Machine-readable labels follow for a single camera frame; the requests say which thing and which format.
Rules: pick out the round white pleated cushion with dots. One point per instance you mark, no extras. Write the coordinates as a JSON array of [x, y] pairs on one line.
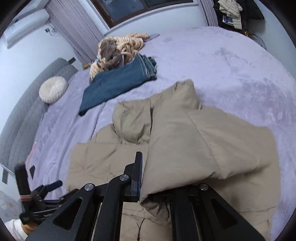
[[53, 89]]

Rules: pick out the brown fuzzy garment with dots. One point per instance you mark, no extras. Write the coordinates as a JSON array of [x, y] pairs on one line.
[[110, 56]]

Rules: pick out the dark framed window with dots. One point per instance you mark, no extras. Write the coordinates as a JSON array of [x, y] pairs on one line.
[[115, 12]]

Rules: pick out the white air conditioner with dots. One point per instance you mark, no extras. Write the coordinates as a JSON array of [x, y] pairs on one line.
[[21, 28]]

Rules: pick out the grey window curtain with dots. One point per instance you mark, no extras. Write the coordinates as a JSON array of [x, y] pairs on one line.
[[74, 23]]

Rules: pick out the small black tag on bed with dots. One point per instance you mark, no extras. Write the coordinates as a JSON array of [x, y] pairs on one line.
[[32, 171]]

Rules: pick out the tan striped knit garment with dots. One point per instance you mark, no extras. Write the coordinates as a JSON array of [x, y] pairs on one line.
[[128, 45]]

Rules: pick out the black hanging coat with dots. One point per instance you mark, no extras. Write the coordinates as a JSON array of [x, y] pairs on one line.
[[250, 12]]

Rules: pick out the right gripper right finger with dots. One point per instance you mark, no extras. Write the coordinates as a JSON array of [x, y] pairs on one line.
[[200, 193]]

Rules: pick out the cream hanging puffer garment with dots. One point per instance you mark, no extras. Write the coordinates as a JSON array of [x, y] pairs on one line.
[[232, 10]]

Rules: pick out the beige puffer jacket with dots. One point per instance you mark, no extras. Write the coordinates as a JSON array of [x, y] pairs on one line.
[[182, 143]]

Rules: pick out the folded blue jeans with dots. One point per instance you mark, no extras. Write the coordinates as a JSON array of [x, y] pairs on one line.
[[110, 84]]

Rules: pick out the lavender plush bed blanket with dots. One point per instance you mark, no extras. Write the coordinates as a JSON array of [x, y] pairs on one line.
[[229, 71]]

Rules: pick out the operator left hand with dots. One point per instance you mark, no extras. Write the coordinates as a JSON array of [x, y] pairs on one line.
[[29, 227]]

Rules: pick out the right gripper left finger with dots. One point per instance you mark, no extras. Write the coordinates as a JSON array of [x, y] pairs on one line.
[[126, 187]]

